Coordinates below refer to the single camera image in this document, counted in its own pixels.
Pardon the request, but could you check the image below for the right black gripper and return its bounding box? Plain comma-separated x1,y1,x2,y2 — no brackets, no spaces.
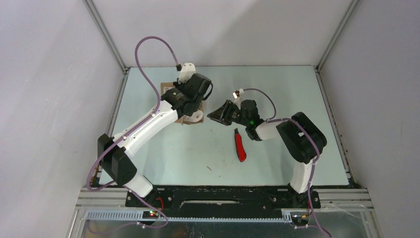
207,100,249,127

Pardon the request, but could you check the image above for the brown cardboard express box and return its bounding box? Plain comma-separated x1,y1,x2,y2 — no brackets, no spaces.
160,82,205,125

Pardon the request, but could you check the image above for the red black utility knife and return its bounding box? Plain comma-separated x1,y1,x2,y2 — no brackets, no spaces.
234,128,247,163

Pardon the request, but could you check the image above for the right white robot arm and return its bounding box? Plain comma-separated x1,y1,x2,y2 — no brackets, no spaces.
207,100,327,207

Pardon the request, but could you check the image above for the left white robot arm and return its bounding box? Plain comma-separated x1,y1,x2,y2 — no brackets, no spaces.
98,73,213,207

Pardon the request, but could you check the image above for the white shipping label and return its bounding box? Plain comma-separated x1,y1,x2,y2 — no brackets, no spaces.
182,110,204,124

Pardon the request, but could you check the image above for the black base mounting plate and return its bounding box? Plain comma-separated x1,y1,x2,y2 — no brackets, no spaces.
144,185,321,218

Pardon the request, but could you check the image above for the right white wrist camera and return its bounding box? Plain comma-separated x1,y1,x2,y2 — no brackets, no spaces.
233,88,244,109

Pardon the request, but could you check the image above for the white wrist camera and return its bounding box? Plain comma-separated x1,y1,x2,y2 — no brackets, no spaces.
233,88,244,109
176,62,196,84

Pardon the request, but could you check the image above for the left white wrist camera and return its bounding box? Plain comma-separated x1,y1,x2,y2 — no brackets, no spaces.
176,62,196,84

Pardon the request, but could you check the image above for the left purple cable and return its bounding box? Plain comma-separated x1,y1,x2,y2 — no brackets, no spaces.
86,36,181,230

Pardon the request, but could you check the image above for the grey slotted cable duct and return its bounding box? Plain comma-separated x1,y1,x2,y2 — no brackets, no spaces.
85,210,292,223

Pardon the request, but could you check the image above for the left aluminium frame post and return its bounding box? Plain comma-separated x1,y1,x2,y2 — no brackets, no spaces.
83,0,128,74

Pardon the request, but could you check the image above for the aluminium frame post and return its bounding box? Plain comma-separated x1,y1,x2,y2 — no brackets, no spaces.
83,0,128,74
316,0,361,72

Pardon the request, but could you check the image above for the right aluminium frame post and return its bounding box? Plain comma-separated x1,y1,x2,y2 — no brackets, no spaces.
316,0,361,72

